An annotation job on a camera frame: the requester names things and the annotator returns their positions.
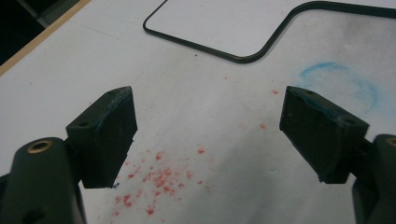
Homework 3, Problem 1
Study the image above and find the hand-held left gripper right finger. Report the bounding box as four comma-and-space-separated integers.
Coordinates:
278, 85, 371, 185

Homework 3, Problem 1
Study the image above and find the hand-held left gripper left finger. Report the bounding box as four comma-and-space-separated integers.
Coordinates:
64, 86, 138, 189

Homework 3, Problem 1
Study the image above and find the white paddle-shaped whiteboard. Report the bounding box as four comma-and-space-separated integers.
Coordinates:
142, 0, 396, 64

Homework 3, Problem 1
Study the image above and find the wooden table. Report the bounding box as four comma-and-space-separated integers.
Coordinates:
0, 0, 92, 77

